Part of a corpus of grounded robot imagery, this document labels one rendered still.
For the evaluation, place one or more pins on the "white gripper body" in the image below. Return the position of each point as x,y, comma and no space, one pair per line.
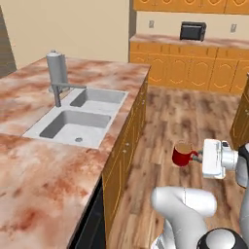
212,159

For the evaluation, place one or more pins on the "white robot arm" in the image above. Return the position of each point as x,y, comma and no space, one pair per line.
181,204

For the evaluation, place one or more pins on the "red mug of coffee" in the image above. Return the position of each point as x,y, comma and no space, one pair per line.
180,158

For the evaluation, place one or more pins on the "orange cupboard side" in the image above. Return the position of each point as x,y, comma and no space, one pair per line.
241,120

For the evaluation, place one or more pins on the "orange island cupboards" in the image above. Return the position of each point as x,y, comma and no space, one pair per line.
124,162

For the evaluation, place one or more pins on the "orange base cupboards run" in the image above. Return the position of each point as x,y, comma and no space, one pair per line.
188,69

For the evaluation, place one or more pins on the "black dishwasher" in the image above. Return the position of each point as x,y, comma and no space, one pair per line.
92,220

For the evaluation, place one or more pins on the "grey double sink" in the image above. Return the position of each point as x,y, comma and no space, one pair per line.
78,124

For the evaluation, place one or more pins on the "black toaster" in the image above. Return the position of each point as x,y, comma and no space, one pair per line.
193,31

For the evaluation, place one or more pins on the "grey tap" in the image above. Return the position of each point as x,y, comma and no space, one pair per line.
57,94

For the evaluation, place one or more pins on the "grey cylinder canister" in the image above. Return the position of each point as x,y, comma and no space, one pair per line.
57,69

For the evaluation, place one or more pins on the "grey wall socket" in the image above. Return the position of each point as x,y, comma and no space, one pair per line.
151,24
233,28

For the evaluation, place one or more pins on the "orange wall cupboards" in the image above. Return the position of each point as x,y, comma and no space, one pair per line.
191,6

